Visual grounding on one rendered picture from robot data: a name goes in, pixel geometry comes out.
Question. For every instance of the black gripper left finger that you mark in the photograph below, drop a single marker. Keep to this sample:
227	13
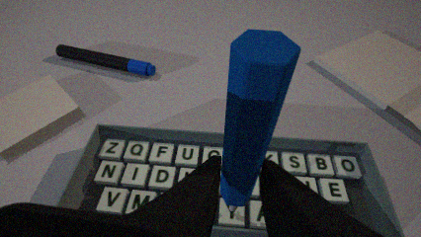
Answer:
184	210

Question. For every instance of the grey keyboard with white letter keys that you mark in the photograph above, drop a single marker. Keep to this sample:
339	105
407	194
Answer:
123	167

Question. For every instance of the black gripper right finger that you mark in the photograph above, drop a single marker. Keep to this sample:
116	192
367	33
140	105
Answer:
292	209

